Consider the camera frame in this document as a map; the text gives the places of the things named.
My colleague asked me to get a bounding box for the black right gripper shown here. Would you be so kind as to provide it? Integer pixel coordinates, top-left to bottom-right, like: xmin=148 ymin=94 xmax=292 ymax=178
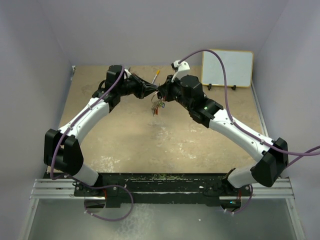
xmin=159 ymin=73 xmax=193 ymax=111

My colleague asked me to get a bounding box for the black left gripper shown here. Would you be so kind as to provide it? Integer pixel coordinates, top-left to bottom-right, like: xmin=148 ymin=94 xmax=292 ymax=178
xmin=117 ymin=73 xmax=159 ymax=100

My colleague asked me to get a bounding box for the large metal keyring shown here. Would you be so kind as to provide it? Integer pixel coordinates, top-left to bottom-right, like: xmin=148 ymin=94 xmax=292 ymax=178
xmin=151 ymin=91 xmax=162 ymax=104

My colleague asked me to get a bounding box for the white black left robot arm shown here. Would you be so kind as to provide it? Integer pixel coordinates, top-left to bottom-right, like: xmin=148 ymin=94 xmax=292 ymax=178
xmin=43 ymin=65 xmax=157 ymax=196

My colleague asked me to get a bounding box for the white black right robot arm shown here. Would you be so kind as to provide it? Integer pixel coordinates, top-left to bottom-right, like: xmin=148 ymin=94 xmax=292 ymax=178
xmin=158 ymin=75 xmax=289 ymax=196

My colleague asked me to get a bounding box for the yellow capped marker pen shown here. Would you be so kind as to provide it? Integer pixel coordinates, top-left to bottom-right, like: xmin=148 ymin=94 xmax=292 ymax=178
xmin=151 ymin=69 xmax=160 ymax=84

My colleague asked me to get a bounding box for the black whiteboard stand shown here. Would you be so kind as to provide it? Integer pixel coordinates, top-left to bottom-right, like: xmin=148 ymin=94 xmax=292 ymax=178
xmin=207 ymin=83 xmax=237 ymax=91

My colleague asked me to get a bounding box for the yellow framed whiteboard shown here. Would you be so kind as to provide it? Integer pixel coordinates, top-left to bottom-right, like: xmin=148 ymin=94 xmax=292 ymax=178
xmin=201 ymin=49 xmax=254 ymax=88

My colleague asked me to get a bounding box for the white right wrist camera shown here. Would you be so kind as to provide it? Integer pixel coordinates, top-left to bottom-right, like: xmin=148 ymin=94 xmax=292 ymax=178
xmin=171 ymin=60 xmax=190 ymax=83

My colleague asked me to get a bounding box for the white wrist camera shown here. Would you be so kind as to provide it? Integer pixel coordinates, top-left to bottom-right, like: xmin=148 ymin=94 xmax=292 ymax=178
xmin=171 ymin=60 xmax=190 ymax=83
xmin=123 ymin=69 xmax=132 ymax=79

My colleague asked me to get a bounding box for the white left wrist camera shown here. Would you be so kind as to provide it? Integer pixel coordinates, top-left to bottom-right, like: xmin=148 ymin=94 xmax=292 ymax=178
xmin=123 ymin=69 xmax=132 ymax=79

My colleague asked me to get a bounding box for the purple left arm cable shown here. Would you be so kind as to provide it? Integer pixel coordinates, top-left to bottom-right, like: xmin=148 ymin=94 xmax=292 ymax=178
xmin=49 ymin=65 xmax=135 ymax=222

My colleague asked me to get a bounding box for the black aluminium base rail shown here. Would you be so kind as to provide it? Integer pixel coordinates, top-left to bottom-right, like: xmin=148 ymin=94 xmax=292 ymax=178
xmin=31 ymin=172 xmax=294 ymax=208

